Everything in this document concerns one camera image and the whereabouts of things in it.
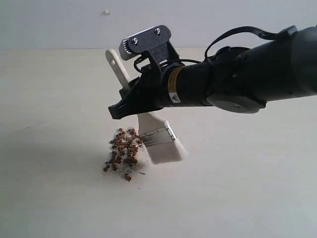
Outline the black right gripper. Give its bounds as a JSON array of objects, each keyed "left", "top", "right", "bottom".
[{"left": 108, "top": 61, "right": 185, "bottom": 119}]

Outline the wooden paint brush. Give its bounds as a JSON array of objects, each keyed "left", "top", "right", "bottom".
[{"left": 105, "top": 49, "right": 188, "bottom": 165}]

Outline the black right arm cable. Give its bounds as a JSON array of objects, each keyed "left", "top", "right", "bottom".
[{"left": 133, "top": 26, "right": 283, "bottom": 72}]

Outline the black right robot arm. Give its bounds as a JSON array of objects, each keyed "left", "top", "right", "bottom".
[{"left": 106, "top": 25, "right": 317, "bottom": 119}]

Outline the brown beans and rice pile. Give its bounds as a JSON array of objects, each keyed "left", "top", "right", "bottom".
[{"left": 103, "top": 127, "right": 146, "bottom": 182}]

